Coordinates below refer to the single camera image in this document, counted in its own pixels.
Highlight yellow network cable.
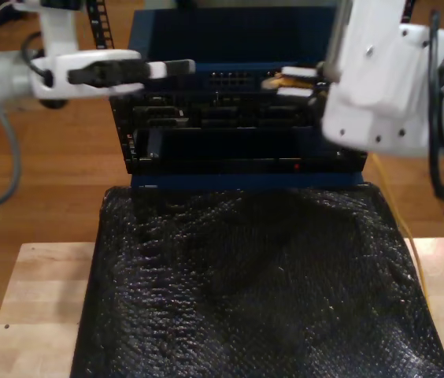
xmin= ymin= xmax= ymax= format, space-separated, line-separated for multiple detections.
xmin=260 ymin=76 xmax=431 ymax=312

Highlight black rack server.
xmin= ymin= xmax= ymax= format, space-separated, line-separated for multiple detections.
xmin=109 ymin=92 xmax=325 ymax=129

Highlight black rack shelf tray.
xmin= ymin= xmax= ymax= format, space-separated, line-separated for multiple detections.
xmin=125 ymin=126 xmax=367 ymax=175

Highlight blue base unit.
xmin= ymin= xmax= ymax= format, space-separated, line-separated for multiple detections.
xmin=130 ymin=172 xmax=366 ymax=191

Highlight black bubble mat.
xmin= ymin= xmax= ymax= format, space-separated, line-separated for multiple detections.
xmin=70 ymin=184 xmax=444 ymax=378

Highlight black perforated rack post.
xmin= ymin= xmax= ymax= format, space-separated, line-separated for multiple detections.
xmin=398 ymin=0 xmax=418 ymax=27
xmin=86 ymin=0 xmax=136 ymax=174

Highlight blue network switch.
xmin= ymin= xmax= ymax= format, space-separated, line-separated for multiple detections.
xmin=127 ymin=8 xmax=335 ymax=94

